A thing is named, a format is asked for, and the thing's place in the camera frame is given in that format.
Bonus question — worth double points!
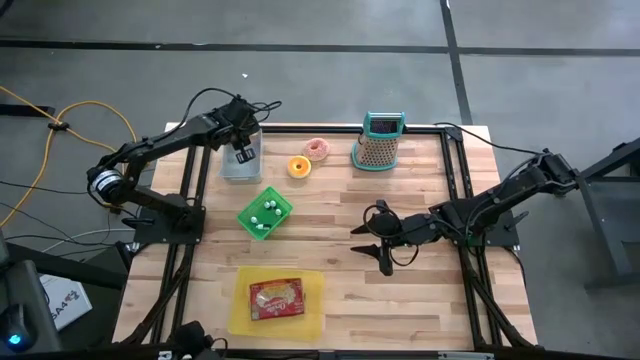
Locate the clear grey plastic bin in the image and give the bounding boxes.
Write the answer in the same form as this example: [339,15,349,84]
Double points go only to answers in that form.
[218,127,265,184]

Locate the teal metal box grater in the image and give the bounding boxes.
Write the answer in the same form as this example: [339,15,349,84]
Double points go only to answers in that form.
[350,110,407,173]

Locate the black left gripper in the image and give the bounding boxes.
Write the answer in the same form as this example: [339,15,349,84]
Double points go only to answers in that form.
[218,96,262,165]

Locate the yellow plastic tray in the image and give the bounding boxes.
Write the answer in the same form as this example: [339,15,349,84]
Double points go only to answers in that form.
[227,264,326,344]

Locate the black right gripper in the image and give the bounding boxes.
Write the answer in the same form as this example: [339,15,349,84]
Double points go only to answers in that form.
[349,199,445,278]

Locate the pink sprinkled donut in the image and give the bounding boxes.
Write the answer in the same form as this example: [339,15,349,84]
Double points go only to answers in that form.
[302,137,331,162]

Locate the orange donut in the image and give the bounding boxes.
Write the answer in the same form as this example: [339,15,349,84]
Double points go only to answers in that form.
[286,155,313,180]

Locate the red popcorn packet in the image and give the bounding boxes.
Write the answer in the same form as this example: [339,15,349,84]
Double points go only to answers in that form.
[248,277,306,322]

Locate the green plastic tray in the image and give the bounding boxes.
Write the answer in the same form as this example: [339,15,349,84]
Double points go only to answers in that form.
[235,186,295,242]

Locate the black metal stand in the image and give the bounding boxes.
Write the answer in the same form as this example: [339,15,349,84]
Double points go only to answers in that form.
[569,137,640,292]

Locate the white printed box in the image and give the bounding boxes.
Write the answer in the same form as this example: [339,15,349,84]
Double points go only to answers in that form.
[38,273,94,331]

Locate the yellow extension cord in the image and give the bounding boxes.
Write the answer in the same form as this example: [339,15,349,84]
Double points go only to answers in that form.
[0,84,126,215]
[0,99,144,229]

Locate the black computer mouse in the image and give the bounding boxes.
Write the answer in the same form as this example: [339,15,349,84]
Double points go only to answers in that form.
[0,303,39,352]

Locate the dark grey desk surface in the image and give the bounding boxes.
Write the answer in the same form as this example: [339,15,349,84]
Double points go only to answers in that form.
[0,258,65,354]

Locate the black aluminium table frame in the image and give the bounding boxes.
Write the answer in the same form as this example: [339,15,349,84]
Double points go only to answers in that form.
[112,122,539,351]

